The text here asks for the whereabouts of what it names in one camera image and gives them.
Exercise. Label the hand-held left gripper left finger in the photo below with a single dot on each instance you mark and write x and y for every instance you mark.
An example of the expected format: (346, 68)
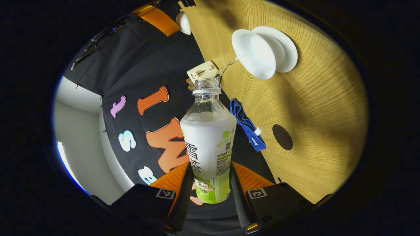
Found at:
(183, 203)

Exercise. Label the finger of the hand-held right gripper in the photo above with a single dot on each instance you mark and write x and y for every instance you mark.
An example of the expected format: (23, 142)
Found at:
(157, 18)

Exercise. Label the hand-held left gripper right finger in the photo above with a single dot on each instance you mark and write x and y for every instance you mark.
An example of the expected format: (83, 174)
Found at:
(241, 209)

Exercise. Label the white teacup lid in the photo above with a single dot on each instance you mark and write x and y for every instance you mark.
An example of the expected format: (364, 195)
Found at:
(183, 23)

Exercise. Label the clear water bottle white label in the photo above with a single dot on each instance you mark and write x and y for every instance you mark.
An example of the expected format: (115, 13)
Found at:
(206, 147)

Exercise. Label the white teacup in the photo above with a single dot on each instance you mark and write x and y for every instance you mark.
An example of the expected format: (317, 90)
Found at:
(256, 55)

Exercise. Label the black backdrop cloth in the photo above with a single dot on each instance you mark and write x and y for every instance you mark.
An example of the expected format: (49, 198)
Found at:
(131, 65)

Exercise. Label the white toaster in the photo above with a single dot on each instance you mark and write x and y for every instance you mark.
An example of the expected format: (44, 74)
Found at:
(201, 70)

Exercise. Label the toasted bread slice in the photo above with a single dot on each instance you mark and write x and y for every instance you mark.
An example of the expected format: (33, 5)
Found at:
(189, 86)

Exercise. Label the blue towel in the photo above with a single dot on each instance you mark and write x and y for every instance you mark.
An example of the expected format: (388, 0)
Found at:
(246, 124)

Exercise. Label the white saucer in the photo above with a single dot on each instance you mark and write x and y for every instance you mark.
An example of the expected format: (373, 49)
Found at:
(290, 55)

